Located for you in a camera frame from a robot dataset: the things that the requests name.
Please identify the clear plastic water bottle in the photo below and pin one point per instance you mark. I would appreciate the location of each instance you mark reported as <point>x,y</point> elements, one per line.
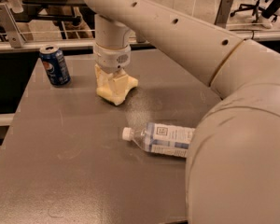
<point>161,139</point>

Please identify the left grey metal bracket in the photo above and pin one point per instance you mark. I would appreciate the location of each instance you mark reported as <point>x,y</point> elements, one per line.
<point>15,39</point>

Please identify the right grey metal bracket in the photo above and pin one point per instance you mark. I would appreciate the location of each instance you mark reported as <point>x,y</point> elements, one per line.
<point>223,13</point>

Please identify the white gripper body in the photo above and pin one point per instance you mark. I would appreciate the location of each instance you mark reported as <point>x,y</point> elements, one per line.
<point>111,59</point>

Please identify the blue Pepsi can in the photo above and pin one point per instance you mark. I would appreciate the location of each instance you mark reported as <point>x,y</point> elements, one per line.
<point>55,65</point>

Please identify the grey metal bracket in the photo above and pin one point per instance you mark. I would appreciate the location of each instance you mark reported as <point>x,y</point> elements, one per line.
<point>15,39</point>
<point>223,13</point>

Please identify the yellow sponge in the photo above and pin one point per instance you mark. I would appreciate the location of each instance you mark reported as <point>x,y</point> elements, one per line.
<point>132,83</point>

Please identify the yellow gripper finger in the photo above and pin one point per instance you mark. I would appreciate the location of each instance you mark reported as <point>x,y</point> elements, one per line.
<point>119,85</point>
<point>102,81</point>

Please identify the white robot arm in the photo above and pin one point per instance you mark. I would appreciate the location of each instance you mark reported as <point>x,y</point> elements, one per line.
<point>233,165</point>

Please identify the black background desk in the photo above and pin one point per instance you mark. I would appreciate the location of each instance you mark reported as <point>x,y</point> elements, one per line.
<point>72,17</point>

